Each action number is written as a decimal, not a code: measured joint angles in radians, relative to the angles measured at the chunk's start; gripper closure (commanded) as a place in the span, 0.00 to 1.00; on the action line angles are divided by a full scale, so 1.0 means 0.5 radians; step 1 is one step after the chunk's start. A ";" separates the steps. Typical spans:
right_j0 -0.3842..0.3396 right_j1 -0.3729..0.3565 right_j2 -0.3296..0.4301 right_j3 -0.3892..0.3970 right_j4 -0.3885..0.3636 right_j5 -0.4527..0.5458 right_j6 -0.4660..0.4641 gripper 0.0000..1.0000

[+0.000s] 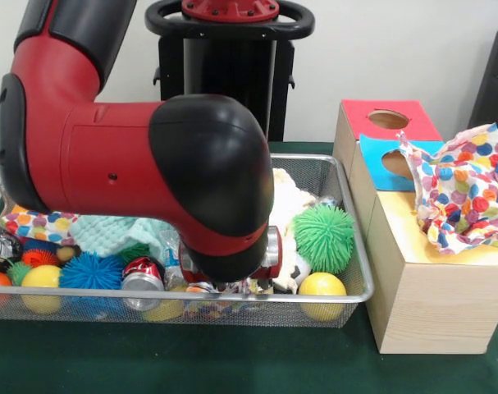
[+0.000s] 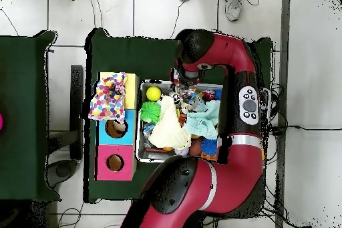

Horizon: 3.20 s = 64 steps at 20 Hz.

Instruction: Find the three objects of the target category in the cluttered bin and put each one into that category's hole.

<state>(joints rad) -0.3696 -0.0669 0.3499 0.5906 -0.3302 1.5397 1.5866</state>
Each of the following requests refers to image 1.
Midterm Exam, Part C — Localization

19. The yellow ball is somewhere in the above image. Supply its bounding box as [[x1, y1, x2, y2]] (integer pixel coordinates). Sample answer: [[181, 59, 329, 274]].
[[297, 273, 347, 322], [19, 264, 63, 315]]

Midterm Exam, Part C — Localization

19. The green spiky ball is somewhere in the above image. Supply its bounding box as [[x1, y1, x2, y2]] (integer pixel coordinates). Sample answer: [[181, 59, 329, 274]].
[[292, 204, 356, 275]]

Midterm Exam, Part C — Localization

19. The small polka dot cloth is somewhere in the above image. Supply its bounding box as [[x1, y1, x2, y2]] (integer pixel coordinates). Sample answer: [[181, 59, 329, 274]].
[[186, 278, 275, 297]]

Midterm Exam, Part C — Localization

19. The mint waffle cloth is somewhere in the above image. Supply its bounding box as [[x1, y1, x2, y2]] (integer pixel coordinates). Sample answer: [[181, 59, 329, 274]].
[[70, 215, 180, 263]]

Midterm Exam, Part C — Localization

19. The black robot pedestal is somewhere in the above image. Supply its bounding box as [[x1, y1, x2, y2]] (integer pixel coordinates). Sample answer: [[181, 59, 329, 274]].
[[144, 0, 315, 143]]

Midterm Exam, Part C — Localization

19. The dark green table cloth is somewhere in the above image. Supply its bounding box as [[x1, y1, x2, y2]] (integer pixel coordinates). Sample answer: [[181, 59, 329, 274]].
[[0, 138, 498, 394]]

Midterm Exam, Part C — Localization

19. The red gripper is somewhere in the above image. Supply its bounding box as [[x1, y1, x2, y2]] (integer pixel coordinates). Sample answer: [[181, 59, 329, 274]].
[[179, 227, 283, 288]]

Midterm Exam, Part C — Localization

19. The cream waffle cloth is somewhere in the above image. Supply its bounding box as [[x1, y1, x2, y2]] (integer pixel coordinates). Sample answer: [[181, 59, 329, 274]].
[[268, 167, 318, 295]]

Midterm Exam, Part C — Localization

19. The wooden box with three holes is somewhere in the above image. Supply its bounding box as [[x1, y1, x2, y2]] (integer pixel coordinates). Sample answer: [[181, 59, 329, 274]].
[[332, 99, 498, 355]]

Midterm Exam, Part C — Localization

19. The wire mesh bin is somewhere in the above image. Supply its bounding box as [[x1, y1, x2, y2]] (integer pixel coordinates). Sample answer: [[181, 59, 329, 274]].
[[0, 153, 375, 331]]

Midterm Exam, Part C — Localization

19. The blue spiky ball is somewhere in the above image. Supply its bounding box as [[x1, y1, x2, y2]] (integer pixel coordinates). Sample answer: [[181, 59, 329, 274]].
[[57, 251, 124, 292]]

